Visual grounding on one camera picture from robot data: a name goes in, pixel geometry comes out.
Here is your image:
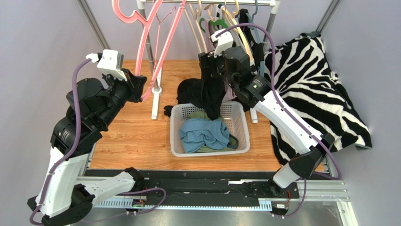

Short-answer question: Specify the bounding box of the beige wooden hanger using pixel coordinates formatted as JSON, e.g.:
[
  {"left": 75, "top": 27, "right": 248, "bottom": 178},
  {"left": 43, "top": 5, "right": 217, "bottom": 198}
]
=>
[{"left": 183, "top": 0, "right": 210, "bottom": 53}]

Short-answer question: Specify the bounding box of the thick pink plastic hanger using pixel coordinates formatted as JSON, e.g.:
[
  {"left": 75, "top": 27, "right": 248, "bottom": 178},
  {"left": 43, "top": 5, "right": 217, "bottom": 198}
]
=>
[{"left": 112, "top": 0, "right": 188, "bottom": 102}]

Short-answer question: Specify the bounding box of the thin pink wire hanger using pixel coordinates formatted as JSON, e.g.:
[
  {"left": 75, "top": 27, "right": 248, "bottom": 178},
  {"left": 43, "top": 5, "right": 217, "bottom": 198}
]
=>
[{"left": 155, "top": 6, "right": 178, "bottom": 62}]

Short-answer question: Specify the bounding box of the blue tank top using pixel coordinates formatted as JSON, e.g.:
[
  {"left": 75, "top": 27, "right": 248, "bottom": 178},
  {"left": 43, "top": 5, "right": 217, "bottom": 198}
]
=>
[{"left": 178, "top": 118, "right": 235, "bottom": 153}]

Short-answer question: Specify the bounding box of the green tank top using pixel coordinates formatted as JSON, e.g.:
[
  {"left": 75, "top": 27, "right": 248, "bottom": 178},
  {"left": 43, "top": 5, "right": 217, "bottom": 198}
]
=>
[{"left": 188, "top": 111, "right": 239, "bottom": 153}]

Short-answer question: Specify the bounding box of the mauve tank top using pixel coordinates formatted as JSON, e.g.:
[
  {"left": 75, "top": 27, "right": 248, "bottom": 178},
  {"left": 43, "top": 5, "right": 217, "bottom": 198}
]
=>
[{"left": 205, "top": 28, "right": 236, "bottom": 103}]

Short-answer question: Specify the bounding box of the green hanger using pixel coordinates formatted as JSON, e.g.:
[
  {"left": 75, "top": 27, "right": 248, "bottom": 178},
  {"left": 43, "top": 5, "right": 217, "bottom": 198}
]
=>
[{"left": 198, "top": 17, "right": 229, "bottom": 33}]

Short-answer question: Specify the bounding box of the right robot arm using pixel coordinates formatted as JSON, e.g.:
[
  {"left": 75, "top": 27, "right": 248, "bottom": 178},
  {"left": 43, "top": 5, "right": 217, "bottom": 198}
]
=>
[{"left": 198, "top": 47, "right": 335, "bottom": 192}]

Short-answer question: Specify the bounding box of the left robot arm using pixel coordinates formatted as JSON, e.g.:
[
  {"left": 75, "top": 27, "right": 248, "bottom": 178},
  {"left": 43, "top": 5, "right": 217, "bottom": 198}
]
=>
[{"left": 27, "top": 70, "right": 147, "bottom": 226}]

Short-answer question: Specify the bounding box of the black tank top on right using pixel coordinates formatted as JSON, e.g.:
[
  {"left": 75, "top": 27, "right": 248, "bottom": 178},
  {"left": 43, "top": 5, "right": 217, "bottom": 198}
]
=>
[{"left": 238, "top": 8, "right": 267, "bottom": 112}]

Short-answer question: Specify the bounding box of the grey-blue hanger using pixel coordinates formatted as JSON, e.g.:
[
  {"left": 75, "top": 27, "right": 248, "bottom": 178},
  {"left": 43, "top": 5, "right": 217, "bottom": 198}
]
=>
[{"left": 248, "top": 0, "right": 265, "bottom": 76}]

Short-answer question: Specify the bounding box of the white plastic laundry basket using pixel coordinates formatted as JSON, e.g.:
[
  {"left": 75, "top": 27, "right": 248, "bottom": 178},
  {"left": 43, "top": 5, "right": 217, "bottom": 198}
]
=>
[{"left": 170, "top": 102, "right": 250, "bottom": 157}]

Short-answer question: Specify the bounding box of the metal clothes rack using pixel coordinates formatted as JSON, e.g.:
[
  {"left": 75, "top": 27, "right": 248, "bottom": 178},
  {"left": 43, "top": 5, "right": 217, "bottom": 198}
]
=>
[{"left": 136, "top": 0, "right": 280, "bottom": 123}]

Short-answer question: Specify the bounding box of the zebra print blanket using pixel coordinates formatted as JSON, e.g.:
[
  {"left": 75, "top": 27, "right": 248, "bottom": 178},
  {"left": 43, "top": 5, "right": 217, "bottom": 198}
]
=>
[{"left": 264, "top": 33, "right": 372, "bottom": 153}]

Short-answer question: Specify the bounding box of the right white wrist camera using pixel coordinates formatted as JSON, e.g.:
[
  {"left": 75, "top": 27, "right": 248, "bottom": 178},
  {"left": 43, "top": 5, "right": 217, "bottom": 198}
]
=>
[{"left": 210, "top": 30, "right": 233, "bottom": 58}]

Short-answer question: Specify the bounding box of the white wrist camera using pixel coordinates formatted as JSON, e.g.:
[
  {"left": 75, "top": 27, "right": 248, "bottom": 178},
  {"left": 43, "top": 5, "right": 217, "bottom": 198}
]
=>
[
  {"left": 96, "top": 49, "right": 128, "bottom": 81},
  {"left": 210, "top": 30, "right": 233, "bottom": 58}
]

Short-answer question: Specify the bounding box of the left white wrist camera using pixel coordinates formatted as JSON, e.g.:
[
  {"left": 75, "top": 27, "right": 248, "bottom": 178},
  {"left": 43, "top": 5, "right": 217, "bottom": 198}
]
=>
[{"left": 96, "top": 49, "right": 128, "bottom": 81}]

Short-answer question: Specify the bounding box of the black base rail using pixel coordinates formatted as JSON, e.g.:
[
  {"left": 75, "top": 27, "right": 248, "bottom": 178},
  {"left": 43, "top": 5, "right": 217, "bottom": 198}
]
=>
[{"left": 84, "top": 169, "right": 301, "bottom": 209}]

